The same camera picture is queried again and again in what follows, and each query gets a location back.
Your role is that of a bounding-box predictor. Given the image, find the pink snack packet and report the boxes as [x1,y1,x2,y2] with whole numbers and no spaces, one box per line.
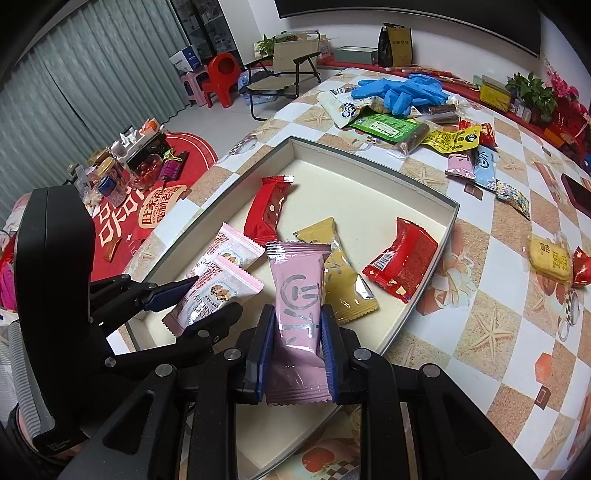
[264,241,333,407]

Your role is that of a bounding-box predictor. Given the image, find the red barcode snack packet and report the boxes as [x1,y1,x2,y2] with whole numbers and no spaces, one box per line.
[361,217,439,304]

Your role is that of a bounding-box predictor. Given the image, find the yellow black print packet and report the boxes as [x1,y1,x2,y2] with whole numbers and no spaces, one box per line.
[420,127,481,153]

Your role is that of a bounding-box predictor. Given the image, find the red printed mat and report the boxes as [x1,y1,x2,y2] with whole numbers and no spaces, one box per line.
[88,131,220,282]

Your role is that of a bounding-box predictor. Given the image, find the black yellow paper bag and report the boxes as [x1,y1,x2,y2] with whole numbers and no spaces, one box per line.
[379,23,413,69]

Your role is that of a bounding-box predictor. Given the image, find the green potted plant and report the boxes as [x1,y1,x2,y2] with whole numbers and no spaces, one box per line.
[505,71,557,123]

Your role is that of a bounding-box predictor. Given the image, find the long red snack packet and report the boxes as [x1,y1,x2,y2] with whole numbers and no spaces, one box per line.
[243,175,296,245]

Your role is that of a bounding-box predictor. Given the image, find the white pink biscuit packet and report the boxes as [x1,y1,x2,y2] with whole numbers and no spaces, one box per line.
[161,256,265,337]
[198,223,269,278]

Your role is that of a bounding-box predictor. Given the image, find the blue white cardboard box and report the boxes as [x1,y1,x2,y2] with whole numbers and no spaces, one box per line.
[168,46,201,73]

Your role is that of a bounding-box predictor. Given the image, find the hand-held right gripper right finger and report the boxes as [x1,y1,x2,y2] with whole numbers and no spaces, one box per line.
[320,302,539,480]

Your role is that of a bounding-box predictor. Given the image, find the yellow tin box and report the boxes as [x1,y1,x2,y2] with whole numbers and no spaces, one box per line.
[479,76,513,109]

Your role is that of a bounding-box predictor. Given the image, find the blue rubber glove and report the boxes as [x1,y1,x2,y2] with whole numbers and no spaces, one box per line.
[383,74,448,116]
[351,78,402,100]

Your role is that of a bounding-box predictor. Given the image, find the glass display cabinet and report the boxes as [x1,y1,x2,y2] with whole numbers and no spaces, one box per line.
[171,0,241,61]

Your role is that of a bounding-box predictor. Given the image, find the light blue snack packet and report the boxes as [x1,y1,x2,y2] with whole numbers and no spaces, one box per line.
[471,145,499,190]

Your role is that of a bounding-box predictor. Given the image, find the grey curtain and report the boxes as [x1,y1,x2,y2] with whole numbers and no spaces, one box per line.
[0,0,195,222]

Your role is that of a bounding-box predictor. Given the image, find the crumpled red snack packet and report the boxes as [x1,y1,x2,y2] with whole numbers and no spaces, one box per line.
[571,247,591,289]

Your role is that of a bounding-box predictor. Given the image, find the folding chair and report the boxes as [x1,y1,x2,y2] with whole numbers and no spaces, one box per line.
[242,38,322,121]

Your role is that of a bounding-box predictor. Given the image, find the purple packet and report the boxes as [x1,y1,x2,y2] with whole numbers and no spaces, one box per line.
[159,154,189,181]

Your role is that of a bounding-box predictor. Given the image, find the white snack packet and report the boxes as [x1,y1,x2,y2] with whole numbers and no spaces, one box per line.
[318,90,365,129]

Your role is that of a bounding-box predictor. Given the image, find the pink artificial flowers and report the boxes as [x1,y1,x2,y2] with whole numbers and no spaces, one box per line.
[545,58,591,112]

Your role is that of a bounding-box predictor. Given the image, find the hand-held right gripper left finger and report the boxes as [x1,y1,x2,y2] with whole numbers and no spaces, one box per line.
[60,302,278,480]

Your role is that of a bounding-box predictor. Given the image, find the yellow egg roll packet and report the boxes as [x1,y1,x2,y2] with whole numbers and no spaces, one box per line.
[527,233,573,284]

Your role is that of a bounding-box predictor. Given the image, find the pink plastic stool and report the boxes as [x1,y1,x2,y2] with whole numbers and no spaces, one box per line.
[180,67,211,104]

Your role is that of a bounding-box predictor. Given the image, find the blue lid jar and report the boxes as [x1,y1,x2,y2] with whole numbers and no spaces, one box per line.
[95,174,127,208]

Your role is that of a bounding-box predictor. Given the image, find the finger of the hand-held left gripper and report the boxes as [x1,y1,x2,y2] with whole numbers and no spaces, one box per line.
[178,305,244,352]
[143,276,200,312]

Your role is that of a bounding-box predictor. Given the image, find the red chips packet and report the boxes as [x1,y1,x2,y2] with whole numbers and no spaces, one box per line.
[458,119,500,149]

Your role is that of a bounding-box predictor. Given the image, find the green snack packet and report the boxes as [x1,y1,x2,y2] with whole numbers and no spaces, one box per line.
[348,115,430,144]

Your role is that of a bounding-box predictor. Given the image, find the red plastic stool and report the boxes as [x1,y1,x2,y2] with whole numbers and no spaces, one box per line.
[203,52,242,109]

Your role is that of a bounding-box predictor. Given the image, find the small pink brown packet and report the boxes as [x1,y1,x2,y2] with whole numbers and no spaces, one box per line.
[445,150,476,178]

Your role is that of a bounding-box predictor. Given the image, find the red gift box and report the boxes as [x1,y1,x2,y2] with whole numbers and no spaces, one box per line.
[545,104,591,139]

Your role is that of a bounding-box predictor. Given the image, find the multicoloured dotted snack packet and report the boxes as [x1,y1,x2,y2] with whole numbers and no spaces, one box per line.
[494,180,532,217]

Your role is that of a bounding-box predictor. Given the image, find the clear brown snack packet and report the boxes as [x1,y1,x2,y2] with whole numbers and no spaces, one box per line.
[394,122,432,160]

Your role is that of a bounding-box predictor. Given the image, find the clear box of red balls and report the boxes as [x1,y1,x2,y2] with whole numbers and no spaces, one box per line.
[134,152,164,189]

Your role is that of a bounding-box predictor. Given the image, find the grey cardboard box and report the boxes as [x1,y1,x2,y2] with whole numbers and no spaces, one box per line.
[122,135,459,480]

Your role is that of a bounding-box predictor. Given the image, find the grey flat box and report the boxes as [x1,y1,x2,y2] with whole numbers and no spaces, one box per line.
[333,45,380,65]

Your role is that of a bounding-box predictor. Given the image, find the golden yellow snack packet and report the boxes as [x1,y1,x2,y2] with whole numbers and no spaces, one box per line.
[293,217,380,324]

